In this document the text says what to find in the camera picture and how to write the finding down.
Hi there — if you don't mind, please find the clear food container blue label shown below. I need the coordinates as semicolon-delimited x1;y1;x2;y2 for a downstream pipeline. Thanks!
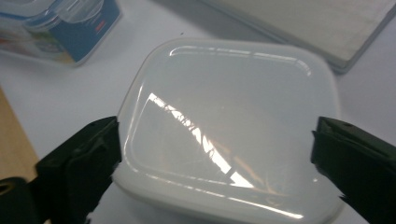
0;0;122;68

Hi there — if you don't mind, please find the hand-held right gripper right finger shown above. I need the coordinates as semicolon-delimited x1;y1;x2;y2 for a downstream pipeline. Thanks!
310;116;396;224

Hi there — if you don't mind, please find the white lidded food container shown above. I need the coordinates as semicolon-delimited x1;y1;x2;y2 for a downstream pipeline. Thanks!
111;37;345;224

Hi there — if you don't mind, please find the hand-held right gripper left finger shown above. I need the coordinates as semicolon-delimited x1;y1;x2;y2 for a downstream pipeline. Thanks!
35;116;122;224

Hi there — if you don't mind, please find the white wire rack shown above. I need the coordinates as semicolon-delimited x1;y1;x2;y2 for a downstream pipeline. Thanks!
199;0;396;75

